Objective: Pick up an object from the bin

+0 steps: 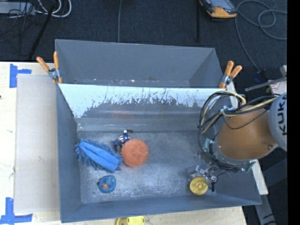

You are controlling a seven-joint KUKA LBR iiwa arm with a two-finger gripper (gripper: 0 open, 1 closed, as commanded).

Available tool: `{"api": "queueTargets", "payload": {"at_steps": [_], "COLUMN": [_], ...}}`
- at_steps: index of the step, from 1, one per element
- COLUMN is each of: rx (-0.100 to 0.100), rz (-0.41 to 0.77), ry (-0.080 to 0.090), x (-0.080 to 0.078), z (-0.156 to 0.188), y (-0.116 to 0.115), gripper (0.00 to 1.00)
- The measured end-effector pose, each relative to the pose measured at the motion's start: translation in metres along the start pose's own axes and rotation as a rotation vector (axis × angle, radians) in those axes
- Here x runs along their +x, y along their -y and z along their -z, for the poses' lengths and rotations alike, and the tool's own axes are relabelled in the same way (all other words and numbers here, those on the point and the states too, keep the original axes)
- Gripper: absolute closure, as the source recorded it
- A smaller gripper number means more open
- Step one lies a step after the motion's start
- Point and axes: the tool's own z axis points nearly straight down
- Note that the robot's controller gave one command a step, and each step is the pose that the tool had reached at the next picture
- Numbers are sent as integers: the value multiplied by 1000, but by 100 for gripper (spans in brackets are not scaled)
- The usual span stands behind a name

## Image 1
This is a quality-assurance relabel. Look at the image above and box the yellow round toy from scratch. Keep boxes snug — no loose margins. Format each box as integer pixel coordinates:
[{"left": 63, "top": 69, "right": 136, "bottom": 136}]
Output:
[{"left": 189, "top": 176, "right": 209, "bottom": 195}]

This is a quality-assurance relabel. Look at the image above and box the grey metal bin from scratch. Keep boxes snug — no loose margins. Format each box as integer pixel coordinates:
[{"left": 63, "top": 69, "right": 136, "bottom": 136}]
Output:
[{"left": 54, "top": 38, "right": 263, "bottom": 223}]

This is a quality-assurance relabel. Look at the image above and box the orange ball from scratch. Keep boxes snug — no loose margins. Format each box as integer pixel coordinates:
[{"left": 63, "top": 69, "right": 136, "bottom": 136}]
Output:
[{"left": 120, "top": 138, "right": 150, "bottom": 168}]

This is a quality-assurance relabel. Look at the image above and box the small toy figure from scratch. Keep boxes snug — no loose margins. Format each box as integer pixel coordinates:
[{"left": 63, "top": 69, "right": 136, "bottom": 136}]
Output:
[{"left": 113, "top": 128, "right": 134, "bottom": 153}]

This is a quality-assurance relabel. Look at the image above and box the yellow flat round thing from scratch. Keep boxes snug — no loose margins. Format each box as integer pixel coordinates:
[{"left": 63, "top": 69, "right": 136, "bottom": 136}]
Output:
[{"left": 115, "top": 216, "right": 146, "bottom": 225}]

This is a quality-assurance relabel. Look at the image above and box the blue fringed cloth mitt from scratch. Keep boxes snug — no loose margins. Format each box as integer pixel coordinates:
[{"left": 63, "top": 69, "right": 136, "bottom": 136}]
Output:
[{"left": 75, "top": 138, "right": 123, "bottom": 173}]

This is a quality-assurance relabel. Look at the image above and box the pale wood board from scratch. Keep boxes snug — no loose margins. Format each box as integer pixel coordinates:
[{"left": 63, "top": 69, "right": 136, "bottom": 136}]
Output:
[{"left": 13, "top": 74, "right": 60, "bottom": 216}]

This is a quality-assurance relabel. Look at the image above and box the blue ring toy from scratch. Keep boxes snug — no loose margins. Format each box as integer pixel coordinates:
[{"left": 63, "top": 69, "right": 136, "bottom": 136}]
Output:
[{"left": 96, "top": 174, "right": 117, "bottom": 194}]

